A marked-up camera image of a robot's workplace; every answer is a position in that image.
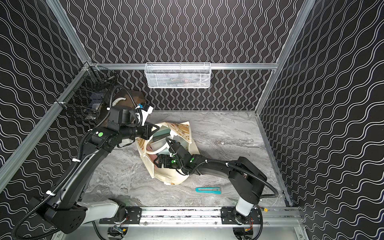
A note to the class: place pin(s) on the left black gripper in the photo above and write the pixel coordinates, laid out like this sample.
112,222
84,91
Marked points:
144,130

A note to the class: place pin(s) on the white wire mesh basket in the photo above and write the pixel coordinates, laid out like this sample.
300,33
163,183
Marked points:
178,75

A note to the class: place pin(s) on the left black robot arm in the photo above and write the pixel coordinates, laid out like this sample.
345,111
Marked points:
60,205

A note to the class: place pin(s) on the black wire basket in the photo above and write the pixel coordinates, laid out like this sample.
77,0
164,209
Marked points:
91,96

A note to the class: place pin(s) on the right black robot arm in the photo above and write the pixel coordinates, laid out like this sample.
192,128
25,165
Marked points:
249,182

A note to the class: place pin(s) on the cream canvas tote bag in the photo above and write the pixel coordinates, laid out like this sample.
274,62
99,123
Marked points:
156,156

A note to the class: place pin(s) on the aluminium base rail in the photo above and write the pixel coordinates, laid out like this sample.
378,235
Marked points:
220,217

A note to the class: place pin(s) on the teal white book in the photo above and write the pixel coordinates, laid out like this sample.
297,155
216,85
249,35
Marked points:
159,138

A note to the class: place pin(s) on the teal utility knife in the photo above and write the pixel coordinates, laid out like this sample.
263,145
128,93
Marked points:
208,190

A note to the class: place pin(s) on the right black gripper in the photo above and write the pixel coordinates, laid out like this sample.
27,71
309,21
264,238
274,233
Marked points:
166,158

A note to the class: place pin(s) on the brown lidded storage box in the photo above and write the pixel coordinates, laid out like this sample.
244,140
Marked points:
122,99

